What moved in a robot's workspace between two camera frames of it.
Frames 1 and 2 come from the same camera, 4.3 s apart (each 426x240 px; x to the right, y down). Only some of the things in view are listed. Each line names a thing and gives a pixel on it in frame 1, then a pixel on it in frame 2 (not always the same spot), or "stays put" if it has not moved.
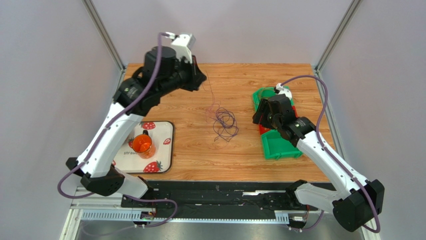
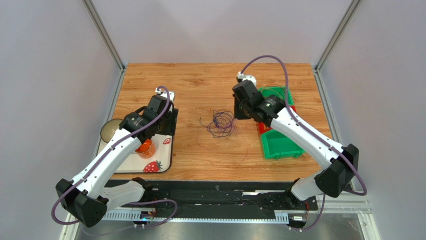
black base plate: (215, 195) stays put
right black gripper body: (266, 111) -> (238, 108)
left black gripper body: (186, 75) -> (167, 126)
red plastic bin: (263, 128) stays put
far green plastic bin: (265, 93) stays put
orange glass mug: (142, 144) stays put
